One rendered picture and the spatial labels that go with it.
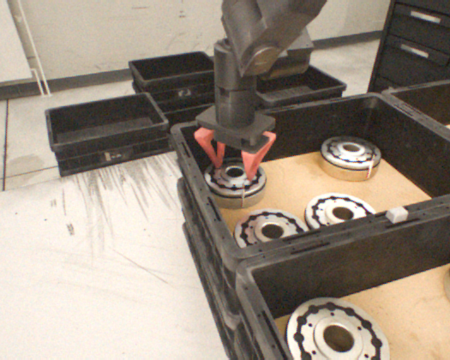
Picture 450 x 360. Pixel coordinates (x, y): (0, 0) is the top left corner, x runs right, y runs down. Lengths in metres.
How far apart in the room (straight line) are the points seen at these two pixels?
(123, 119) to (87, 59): 1.74
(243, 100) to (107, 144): 0.88
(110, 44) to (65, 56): 0.36
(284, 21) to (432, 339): 0.37
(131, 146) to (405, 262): 1.03
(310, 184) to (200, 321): 0.29
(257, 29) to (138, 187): 0.54
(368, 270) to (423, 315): 0.08
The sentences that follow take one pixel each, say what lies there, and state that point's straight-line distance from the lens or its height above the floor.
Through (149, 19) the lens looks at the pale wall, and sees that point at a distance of 3.31.
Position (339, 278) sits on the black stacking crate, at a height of 0.87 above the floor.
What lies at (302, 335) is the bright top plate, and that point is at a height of 0.86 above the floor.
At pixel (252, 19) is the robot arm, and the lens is 0.42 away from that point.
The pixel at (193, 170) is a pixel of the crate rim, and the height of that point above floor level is 0.93.
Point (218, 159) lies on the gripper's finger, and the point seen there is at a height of 0.88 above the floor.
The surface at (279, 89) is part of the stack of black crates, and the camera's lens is 1.85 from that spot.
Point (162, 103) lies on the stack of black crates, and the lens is 1.74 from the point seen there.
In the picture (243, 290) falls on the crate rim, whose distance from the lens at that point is 0.35.
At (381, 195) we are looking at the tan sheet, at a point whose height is 0.83.
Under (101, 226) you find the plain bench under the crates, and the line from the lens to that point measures 0.77.
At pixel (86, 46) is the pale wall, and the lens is 3.27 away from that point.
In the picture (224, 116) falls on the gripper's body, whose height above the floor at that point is 0.98.
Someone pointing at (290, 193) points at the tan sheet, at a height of 0.83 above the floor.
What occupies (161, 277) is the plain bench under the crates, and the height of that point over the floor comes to 0.70.
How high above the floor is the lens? 1.21
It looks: 38 degrees down
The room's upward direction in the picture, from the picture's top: straight up
